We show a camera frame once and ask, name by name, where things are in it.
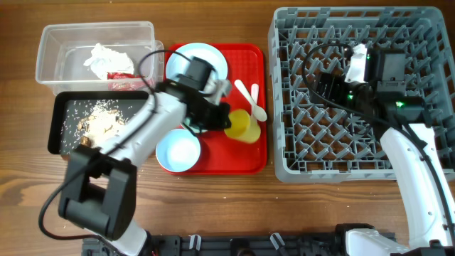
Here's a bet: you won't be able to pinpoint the light blue small bowl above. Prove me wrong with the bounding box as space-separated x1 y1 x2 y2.
156 129 201 173

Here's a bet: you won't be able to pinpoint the white plastic spoon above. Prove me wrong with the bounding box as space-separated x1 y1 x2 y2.
234 80 267 122

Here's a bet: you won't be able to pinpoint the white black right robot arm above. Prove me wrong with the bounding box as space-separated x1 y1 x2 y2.
302 43 454 255

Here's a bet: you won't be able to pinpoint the white tissue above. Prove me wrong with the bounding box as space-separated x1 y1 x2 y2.
83 43 135 80

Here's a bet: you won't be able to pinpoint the clear plastic waste bin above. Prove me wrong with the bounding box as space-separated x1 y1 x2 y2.
36 21 164 95

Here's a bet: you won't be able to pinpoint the red serving tray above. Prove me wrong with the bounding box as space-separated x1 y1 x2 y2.
180 43 267 176

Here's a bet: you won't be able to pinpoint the black waste tray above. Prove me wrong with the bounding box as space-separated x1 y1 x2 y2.
48 91 149 155

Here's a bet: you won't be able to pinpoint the yellow cup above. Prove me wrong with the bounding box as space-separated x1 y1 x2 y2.
224 109 261 144

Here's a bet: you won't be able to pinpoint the red snack wrapper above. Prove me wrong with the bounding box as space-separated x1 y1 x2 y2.
107 73 146 91

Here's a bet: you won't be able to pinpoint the grey dishwasher rack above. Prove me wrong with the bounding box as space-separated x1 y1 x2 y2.
268 6 454 187

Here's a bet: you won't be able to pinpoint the light blue plate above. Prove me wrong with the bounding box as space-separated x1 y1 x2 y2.
166 43 228 79

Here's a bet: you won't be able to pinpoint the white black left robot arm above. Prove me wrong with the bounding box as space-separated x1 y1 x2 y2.
38 57 232 255

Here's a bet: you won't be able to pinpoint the rice and nutshell leftovers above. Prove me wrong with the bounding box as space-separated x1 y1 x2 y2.
60 100 140 153

